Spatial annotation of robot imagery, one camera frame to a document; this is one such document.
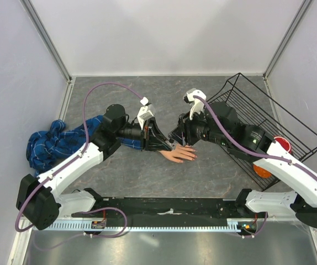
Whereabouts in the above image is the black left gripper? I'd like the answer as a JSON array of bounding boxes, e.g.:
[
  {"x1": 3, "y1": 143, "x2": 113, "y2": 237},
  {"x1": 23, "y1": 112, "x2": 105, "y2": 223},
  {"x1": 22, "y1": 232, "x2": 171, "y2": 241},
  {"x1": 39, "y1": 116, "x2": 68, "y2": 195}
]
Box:
[{"x1": 116, "y1": 117, "x2": 172, "y2": 152}]

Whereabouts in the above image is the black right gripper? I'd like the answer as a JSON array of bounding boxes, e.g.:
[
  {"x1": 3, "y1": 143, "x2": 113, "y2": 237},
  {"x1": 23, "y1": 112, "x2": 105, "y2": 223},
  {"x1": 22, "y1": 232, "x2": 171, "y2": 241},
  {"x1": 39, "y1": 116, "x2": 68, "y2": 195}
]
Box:
[{"x1": 168, "y1": 105, "x2": 229, "y2": 147}]

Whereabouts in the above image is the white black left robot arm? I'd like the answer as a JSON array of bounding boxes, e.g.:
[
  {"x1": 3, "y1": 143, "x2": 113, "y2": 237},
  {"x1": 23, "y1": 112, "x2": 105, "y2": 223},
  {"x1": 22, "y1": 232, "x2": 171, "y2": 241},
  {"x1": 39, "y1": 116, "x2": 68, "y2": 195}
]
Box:
[{"x1": 16, "y1": 103, "x2": 172, "y2": 230}]

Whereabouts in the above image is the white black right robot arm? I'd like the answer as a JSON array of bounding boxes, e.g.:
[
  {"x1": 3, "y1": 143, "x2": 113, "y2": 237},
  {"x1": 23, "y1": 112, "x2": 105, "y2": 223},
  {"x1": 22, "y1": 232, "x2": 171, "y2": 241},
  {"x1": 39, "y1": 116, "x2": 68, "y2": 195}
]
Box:
[{"x1": 169, "y1": 100, "x2": 317, "y2": 228}]

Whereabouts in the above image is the mannequin hand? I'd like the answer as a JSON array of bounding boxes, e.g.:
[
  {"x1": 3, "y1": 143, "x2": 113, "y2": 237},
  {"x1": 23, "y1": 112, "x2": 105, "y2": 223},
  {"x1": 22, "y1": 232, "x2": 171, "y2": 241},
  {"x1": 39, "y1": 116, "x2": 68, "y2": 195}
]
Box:
[{"x1": 159, "y1": 145, "x2": 197, "y2": 163}]

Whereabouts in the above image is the orange cup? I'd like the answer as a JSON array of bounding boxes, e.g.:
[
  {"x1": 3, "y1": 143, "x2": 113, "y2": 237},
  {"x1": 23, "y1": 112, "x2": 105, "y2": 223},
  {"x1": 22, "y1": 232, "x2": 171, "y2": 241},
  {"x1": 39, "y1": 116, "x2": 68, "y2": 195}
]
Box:
[{"x1": 253, "y1": 164, "x2": 272, "y2": 179}]

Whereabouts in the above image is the red mug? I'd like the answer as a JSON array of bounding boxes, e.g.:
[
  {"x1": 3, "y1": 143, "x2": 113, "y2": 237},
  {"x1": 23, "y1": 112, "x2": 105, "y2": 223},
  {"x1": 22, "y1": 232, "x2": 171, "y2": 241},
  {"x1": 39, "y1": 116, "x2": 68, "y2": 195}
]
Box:
[{"x1": 274, "y1": 136, "x2": 292, "y2": 153}]

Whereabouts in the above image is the blue plaid shirt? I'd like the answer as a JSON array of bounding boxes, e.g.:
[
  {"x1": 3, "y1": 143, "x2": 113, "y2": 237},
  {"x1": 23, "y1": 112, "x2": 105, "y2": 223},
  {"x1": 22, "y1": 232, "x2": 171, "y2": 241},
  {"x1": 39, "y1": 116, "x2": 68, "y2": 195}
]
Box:
[{"x1": 26, "y1": 115, "x2": 144, "y2": 177}]

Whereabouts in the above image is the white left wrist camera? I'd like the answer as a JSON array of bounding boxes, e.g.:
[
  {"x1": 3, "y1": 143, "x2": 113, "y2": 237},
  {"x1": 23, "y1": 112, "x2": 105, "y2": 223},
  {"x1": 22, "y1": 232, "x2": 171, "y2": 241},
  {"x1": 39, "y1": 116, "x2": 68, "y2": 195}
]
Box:
[{"x1": 137, "y1": 97, "x2": 155, "y2": 129}]

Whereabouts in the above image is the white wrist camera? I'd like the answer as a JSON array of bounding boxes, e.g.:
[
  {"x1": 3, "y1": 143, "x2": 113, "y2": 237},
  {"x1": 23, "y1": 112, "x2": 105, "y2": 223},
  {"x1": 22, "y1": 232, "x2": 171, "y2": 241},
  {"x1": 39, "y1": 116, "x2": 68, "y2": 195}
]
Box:
[
  {"x1": 183, "y1": 88, "x2": 207, "y2": 120},
  {"x1": 137, "y1": 97, "x2": 155, "y2": 129}
]

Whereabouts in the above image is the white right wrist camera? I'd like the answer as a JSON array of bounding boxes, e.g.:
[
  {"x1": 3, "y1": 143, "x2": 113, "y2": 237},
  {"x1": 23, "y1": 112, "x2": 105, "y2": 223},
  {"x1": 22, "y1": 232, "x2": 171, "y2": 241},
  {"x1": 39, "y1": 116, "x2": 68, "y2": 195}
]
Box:
[{"x1": 183, "y1": 88, "x2": 207, "y2": 120}]

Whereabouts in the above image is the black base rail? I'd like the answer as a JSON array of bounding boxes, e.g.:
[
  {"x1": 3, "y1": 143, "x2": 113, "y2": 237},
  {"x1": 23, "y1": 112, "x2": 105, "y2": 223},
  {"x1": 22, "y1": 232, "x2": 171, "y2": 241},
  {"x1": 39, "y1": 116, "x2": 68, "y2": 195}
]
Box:
[{"x1": 84, "y1": 188, "x2": 265, "y2": 221}]

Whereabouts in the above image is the white slotted cable duct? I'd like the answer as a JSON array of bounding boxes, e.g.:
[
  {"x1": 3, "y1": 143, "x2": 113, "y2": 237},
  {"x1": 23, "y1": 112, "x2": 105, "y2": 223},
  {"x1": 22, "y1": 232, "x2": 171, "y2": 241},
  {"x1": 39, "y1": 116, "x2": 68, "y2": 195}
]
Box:
[{"x1": 46, "y1": 216, "x2": 250, "y2": 232}]

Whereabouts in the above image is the black wire rack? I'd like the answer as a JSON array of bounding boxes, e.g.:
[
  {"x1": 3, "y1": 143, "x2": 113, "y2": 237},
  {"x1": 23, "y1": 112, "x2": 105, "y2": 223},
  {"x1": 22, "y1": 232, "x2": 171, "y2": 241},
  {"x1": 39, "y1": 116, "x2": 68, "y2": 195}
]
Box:
[{"x1": 205, "y1": 72, "x2": 317, "y2": 191}]

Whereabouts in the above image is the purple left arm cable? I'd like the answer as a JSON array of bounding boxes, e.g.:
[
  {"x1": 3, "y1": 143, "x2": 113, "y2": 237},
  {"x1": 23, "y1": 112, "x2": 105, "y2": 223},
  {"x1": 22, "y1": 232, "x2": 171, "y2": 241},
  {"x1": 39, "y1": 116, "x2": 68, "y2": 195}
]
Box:
[{"x1": 14, "y1": 82, "x2": 145, "y2": 234}]

